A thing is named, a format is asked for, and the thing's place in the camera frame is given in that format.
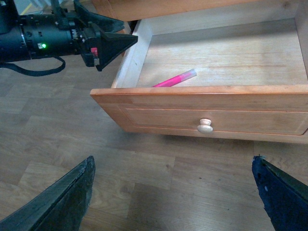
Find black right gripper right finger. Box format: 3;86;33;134
252;156;308;231

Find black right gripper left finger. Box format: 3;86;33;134
0;156;95;231

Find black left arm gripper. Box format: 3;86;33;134
70;0;138;71

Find pink highlighter marker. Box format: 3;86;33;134
153;69;197;88

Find wooden drawer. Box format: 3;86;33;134
90;0;308;143

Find light wooden nightstand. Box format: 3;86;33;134
91;0;265;34

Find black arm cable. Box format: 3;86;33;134
0;56;66;77

